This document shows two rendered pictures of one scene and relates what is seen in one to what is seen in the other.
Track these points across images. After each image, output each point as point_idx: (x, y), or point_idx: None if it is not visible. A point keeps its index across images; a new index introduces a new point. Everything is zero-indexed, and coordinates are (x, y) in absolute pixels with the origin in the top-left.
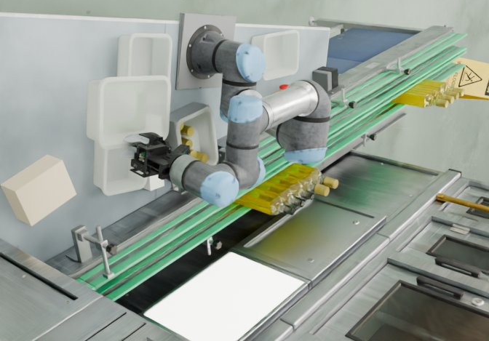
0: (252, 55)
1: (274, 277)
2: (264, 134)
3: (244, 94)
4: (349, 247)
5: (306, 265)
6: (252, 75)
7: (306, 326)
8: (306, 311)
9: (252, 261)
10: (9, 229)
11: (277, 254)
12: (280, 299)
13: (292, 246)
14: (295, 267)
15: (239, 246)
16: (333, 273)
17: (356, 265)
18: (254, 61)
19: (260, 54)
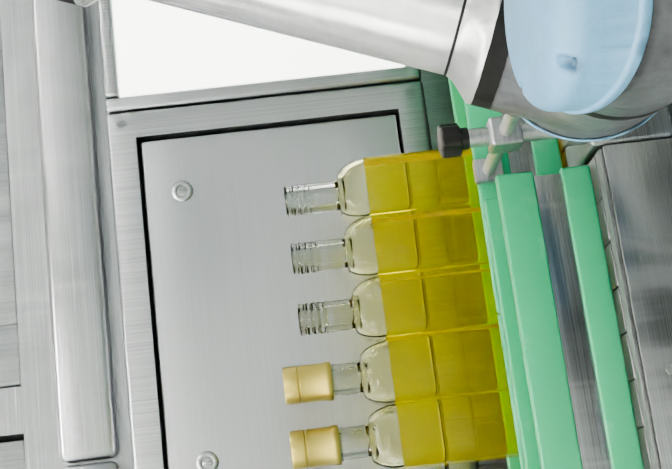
0: None
1: (204, 60)
2: (638, 344)
3: None
4: (122, 317)
5: (174, 167)
6: None
7: None
8: (35, 17)
9: (316, 73)
10: None
11: (284, 150)
12: (119, 0)
13: (280, 215)
14: (184, 128)
15: (407, 101)
16: (83, 187)
17: (55, 264)
18: None
19: (548, 38)
